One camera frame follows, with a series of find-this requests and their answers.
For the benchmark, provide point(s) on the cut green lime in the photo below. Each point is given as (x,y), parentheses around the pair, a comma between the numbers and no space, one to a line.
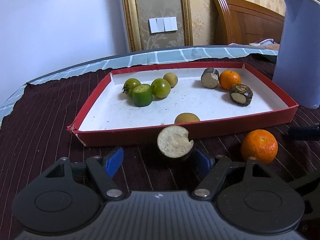
(142,95)

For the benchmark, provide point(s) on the green tomato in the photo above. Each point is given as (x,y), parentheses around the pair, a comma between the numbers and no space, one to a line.
(160,88)
(129,85)

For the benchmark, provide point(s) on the orange mandarin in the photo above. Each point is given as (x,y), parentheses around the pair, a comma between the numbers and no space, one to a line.
(228,78)
(261,145)

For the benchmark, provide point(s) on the sugarcane piece white end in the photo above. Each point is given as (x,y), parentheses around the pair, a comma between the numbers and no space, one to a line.
(173,141)

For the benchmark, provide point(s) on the brown longan fruit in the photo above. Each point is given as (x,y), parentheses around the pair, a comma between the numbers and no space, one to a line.
(171,78)
(186,118)

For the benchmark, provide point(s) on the blue electric kettle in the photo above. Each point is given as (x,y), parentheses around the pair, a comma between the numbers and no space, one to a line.
(297,65)

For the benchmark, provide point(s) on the white wall switch panel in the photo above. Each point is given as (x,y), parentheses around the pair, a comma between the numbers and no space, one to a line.
(162,24)

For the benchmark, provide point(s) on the clothes pile on bed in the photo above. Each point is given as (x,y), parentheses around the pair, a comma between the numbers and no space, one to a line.
(268,43)

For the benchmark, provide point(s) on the wooden bed headboard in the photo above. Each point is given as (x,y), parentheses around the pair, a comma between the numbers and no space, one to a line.
(244,22)

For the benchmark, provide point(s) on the teal checked tablecloth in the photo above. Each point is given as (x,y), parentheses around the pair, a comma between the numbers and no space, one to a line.
(156,56)

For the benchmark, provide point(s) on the gold picture frame panel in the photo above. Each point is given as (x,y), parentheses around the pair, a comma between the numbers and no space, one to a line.
(137,15)

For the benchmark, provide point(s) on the knobby sugarcane piece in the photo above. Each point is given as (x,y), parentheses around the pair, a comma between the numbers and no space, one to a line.
(241,94)

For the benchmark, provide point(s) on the black sugarcane piece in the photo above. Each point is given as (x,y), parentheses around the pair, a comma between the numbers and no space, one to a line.
(210,78)

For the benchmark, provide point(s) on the red shallow cardboard box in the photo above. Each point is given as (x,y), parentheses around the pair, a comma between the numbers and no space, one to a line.
(108,117)

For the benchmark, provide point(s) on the dark maroon striped cloth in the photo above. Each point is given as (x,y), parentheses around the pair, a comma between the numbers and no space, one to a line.
(35,135)

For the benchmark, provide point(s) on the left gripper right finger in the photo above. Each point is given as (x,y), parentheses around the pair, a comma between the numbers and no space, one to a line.
(212,173)

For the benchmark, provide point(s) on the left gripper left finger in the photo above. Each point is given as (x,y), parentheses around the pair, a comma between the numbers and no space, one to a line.
(103,169)

